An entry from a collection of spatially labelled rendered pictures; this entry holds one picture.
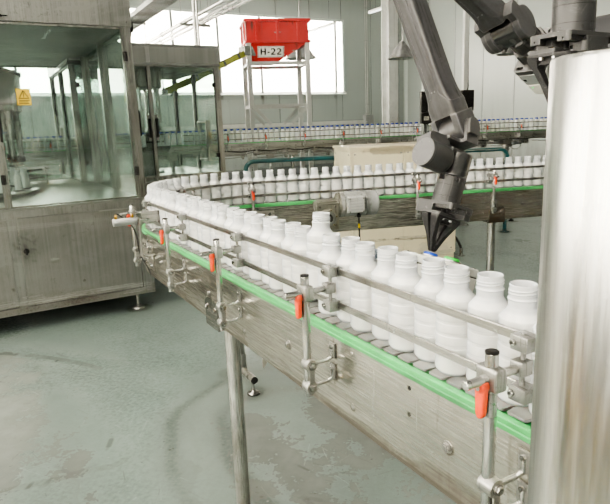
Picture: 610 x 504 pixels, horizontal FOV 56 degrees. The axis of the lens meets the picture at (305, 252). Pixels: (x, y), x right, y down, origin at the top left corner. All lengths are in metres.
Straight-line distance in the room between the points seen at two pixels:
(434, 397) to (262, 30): 7.45
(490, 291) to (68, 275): 3.94
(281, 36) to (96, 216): 4.48
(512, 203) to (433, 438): 2.63
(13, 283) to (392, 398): 3.77
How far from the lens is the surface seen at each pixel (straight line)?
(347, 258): 1.09
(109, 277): 4.59
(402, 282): 0.95
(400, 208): 3.17
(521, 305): 0.80
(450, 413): 0.89
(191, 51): 6.72
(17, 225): 4.44
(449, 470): 0.94
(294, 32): 8.21
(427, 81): 1.22
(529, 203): 3.53
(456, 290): 0.87
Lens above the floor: 1.38
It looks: 12 degrees down
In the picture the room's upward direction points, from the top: 2 degrees counter-clockwise
